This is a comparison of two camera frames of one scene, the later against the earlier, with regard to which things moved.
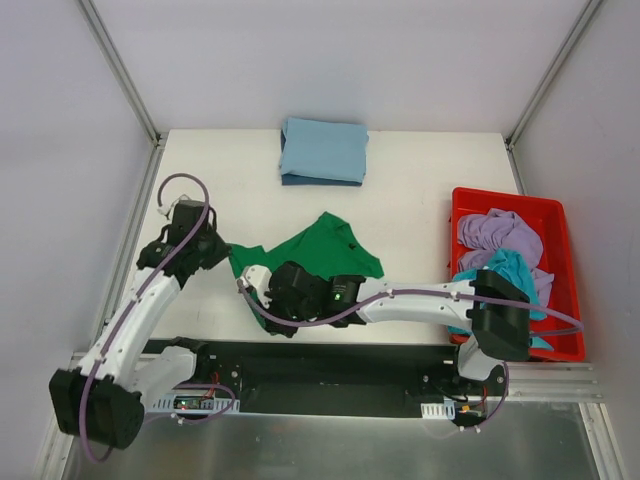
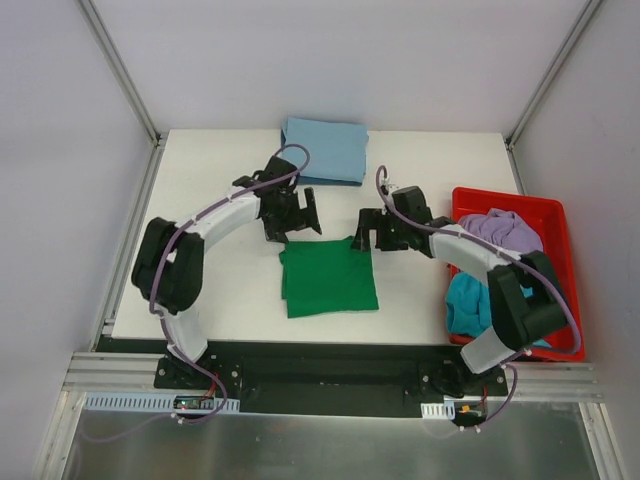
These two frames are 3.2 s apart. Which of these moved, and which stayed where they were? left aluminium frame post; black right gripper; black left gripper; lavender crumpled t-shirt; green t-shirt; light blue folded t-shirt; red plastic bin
Moved: green t-shirt; black right gripper; black left gripper
Stayed: red plastic bin; light blue folded t-shirt; left aluminium frame post; lavender crumpled t-shirt
